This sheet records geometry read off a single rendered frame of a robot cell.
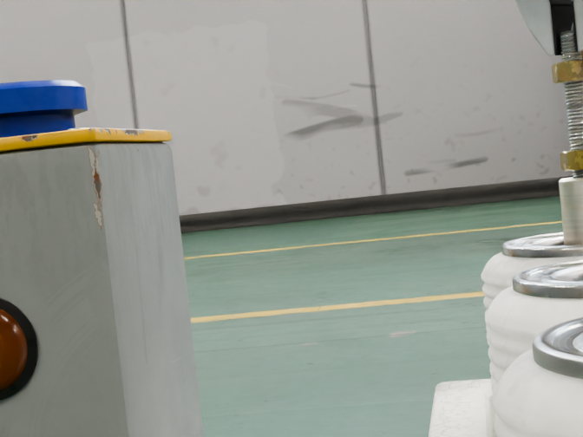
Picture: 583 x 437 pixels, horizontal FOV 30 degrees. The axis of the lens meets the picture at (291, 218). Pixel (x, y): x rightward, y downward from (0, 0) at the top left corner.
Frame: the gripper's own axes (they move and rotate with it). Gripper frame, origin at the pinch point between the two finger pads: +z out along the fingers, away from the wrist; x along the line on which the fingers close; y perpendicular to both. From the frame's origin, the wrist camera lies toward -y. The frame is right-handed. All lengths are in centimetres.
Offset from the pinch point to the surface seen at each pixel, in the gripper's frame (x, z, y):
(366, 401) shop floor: -71, 35, -45
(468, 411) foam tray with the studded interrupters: -4.7, 16.7, 4.2
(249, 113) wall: -414, -21, -274
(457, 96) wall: -344, -18, -348
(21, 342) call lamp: 4.2, 8.4, 28.4
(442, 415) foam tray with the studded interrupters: -5.3, 16.7, 5.3
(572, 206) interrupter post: 0.1, 7.8, 1.7
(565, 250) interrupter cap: 1.5, 9.4, 4.1
